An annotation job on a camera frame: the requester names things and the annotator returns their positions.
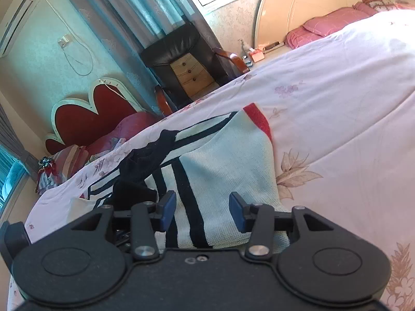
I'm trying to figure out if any sheer and grey curtain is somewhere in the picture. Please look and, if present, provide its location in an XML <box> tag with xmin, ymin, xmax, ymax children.
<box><xmin>53</xmin><ymin>0</ymin><xmax>229</xmax><ymax>83</ymax></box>

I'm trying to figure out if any striped cushion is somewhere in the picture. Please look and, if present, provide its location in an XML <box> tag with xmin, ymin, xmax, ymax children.
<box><xmin>37</xmin><ymin>145</ymin><xmax>89</xmax><ymax>195</ymax></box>

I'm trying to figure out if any black leather armchair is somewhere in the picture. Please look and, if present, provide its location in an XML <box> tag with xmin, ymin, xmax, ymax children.
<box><xmin>140</xmin><ymin>23</ymin><xmax>252</xmax><ymax>117</ymax></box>

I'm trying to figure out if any white air conditioner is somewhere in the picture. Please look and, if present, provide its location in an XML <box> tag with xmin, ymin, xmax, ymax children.
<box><xmin>0</xmin><ymin>0</ymin><xmax>43</xmax><ymax>57</ymax></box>

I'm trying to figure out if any pink pillow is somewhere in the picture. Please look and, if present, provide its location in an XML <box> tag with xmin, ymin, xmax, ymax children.
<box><xmin>285</xmin><ymin>6</ymin><xmax>378</xmax><ymax>50</ymax></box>

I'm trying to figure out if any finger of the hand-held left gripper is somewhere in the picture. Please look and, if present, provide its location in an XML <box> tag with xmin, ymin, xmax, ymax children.
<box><xmin>112</xmin><ymin>180</ymin><xmax>160</xmax><ymax>212</ymax></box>

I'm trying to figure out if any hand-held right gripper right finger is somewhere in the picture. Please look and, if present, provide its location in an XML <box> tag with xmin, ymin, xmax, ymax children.
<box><xmin>229</xmin><ymin>192</ymin><xmax>338</xmax><ymax>262</ymax></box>

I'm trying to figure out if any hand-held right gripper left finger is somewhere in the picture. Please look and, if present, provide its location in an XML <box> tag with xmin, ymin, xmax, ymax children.
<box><xmin>70</xmin><ymin>190</ymin><xmax>177</xmax><ymax>261</ymax></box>

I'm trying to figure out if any red heart-shaped board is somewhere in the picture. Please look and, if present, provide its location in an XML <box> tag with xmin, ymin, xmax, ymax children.
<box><xmin>45</xmin><ymin>77</ymin><xmax>147</xmax><ymax>155</ymax></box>

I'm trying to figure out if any striped knit sweater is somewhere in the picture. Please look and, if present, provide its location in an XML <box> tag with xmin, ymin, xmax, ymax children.
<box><xmin>70</xmin><ymin>103</ymin><xmax>291</xmax><ymax>251</ymax></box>

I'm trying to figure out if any white power cable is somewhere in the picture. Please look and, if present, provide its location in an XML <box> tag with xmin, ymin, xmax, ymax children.
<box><xmin>40</xmin><ymin>0</ymin><xmax>95</xmax><ymax>76</ymax></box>

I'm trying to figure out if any folded clothes pile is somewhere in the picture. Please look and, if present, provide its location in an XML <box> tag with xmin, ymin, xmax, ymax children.
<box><xmin>106</xmin><ymin>137</ymin><xmax>126</xmax><ymax>151</ymax></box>

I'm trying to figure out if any large grid window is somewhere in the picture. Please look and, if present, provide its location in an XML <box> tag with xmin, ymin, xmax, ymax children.
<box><xmin>0</xmin><ymin>145</ymin><xmax>28</xmax><ymax>209</ymax></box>

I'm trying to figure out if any cream nightstand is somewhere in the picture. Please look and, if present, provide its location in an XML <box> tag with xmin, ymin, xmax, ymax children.
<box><xmin>240</xmin><ymin>40</ymin><xmax>295</xmax><ymax>72</ymax></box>

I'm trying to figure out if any cream bed headboard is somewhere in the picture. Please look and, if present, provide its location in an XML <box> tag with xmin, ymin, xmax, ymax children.
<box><xmin>254</xmin><ymin>0</ymin><xmax>404</xmax><ymax>49</ymax></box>

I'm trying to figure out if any patterned red pillow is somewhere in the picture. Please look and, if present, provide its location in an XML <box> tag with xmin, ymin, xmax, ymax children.
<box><xmin>353</xmin><ymin>0</ymin><xmax>415</xmax><ymax>14</ymax></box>

